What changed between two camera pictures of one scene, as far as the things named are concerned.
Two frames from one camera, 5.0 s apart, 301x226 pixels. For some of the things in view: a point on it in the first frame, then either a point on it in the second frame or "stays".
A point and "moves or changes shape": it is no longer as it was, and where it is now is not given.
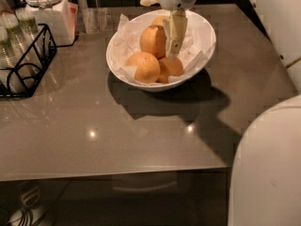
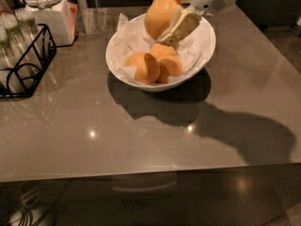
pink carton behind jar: x=73 y=16 stays
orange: x=152 y=40 moves or changes shape
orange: x=169 y=67 stays
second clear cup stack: x=25 y=27 stays
